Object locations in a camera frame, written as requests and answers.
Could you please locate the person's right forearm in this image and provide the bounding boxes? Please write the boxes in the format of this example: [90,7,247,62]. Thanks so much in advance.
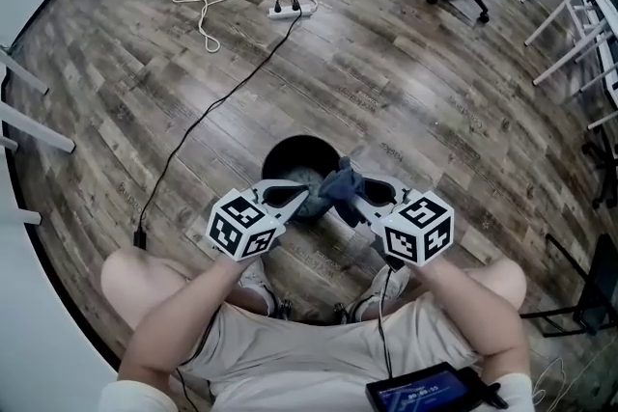
[423,258,533,383]

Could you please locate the person's left forearm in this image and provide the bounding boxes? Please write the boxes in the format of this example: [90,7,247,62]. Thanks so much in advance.
[117,254,255,383]

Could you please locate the person's white sleeve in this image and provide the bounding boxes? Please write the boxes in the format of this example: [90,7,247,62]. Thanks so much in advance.
[485,372,536,412]
[98,379,181,412]

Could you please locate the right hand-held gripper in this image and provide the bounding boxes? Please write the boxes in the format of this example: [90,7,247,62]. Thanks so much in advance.
[353,174,456,272]

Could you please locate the beige shorts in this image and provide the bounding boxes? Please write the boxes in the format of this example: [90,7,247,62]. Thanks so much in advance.
[177,289,482,412]

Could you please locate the dark grey cloth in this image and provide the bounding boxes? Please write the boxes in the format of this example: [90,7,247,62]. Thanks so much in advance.
[319,156,369,229]

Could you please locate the person's right leg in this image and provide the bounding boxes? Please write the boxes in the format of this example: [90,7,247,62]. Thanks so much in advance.
[359,257,528,322]

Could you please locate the person's left white sleeve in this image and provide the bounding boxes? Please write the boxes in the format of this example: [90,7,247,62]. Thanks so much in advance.
[98,379,181,412]

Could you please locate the person's left leg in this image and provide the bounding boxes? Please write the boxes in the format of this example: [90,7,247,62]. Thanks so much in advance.
[99,247,269,332]

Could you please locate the long black power cable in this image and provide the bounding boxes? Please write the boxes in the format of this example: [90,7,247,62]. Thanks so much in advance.
[134,9,304,237]

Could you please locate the black round trash bin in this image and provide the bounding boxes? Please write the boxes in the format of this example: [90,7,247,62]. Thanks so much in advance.
[260,134,342,224]

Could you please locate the person's left white shoe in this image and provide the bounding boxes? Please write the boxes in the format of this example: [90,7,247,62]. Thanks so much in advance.
[238,257,280,316]

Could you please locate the person's leg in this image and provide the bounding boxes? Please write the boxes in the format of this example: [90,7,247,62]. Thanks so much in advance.
[359,257,528,322]
[99,247,269,332]

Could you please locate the black metal rack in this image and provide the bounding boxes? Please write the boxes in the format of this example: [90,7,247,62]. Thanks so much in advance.
[519,232,618,340]

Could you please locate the black screen device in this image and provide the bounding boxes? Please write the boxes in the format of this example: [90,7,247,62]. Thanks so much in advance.
[364,361,485,412]

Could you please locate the person's right white sleeve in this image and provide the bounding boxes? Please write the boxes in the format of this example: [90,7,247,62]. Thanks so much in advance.
[485,372,536,412]

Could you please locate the white power strip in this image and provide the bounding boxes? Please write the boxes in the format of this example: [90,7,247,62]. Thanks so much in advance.
[267,0,316,21]

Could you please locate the person's white shoe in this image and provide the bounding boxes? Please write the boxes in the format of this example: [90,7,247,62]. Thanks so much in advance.
[238,257,280,316]
[353,263,411,320]

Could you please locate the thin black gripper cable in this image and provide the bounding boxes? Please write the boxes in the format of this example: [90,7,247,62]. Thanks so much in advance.
[377,265,395,380]
[173,316,216,412]

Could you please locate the person's right white shoe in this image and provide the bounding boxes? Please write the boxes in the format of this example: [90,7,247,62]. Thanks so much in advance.
[353,263,411,320]

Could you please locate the black chair base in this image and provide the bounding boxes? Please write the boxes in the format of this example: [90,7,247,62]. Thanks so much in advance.
[580,137,618,210]

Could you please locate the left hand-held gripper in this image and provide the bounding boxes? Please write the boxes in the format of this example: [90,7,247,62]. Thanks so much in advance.
[206,179,311,263]

